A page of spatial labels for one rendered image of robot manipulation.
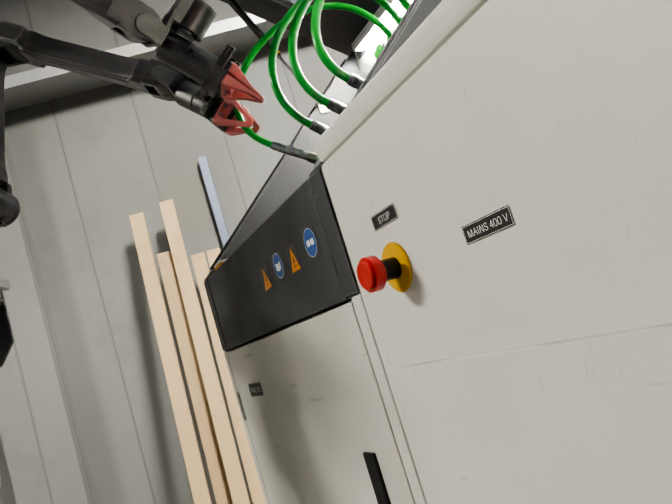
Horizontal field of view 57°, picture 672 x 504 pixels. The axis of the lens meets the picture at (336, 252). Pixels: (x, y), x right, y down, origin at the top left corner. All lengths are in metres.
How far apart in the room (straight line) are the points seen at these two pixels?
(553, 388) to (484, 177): 0.17
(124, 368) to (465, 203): 2.79
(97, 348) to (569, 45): 2.98
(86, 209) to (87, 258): 0.25
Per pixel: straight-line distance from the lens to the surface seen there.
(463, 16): 0.51
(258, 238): 0.98
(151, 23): 1.16
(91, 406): 3.26
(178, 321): 2.95
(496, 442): 0.58
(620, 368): 0.45
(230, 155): 3.26
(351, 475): 0.91
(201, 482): 2.81
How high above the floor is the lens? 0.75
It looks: 7 degrees up
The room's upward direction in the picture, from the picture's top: 17 degrees counter-clockwise
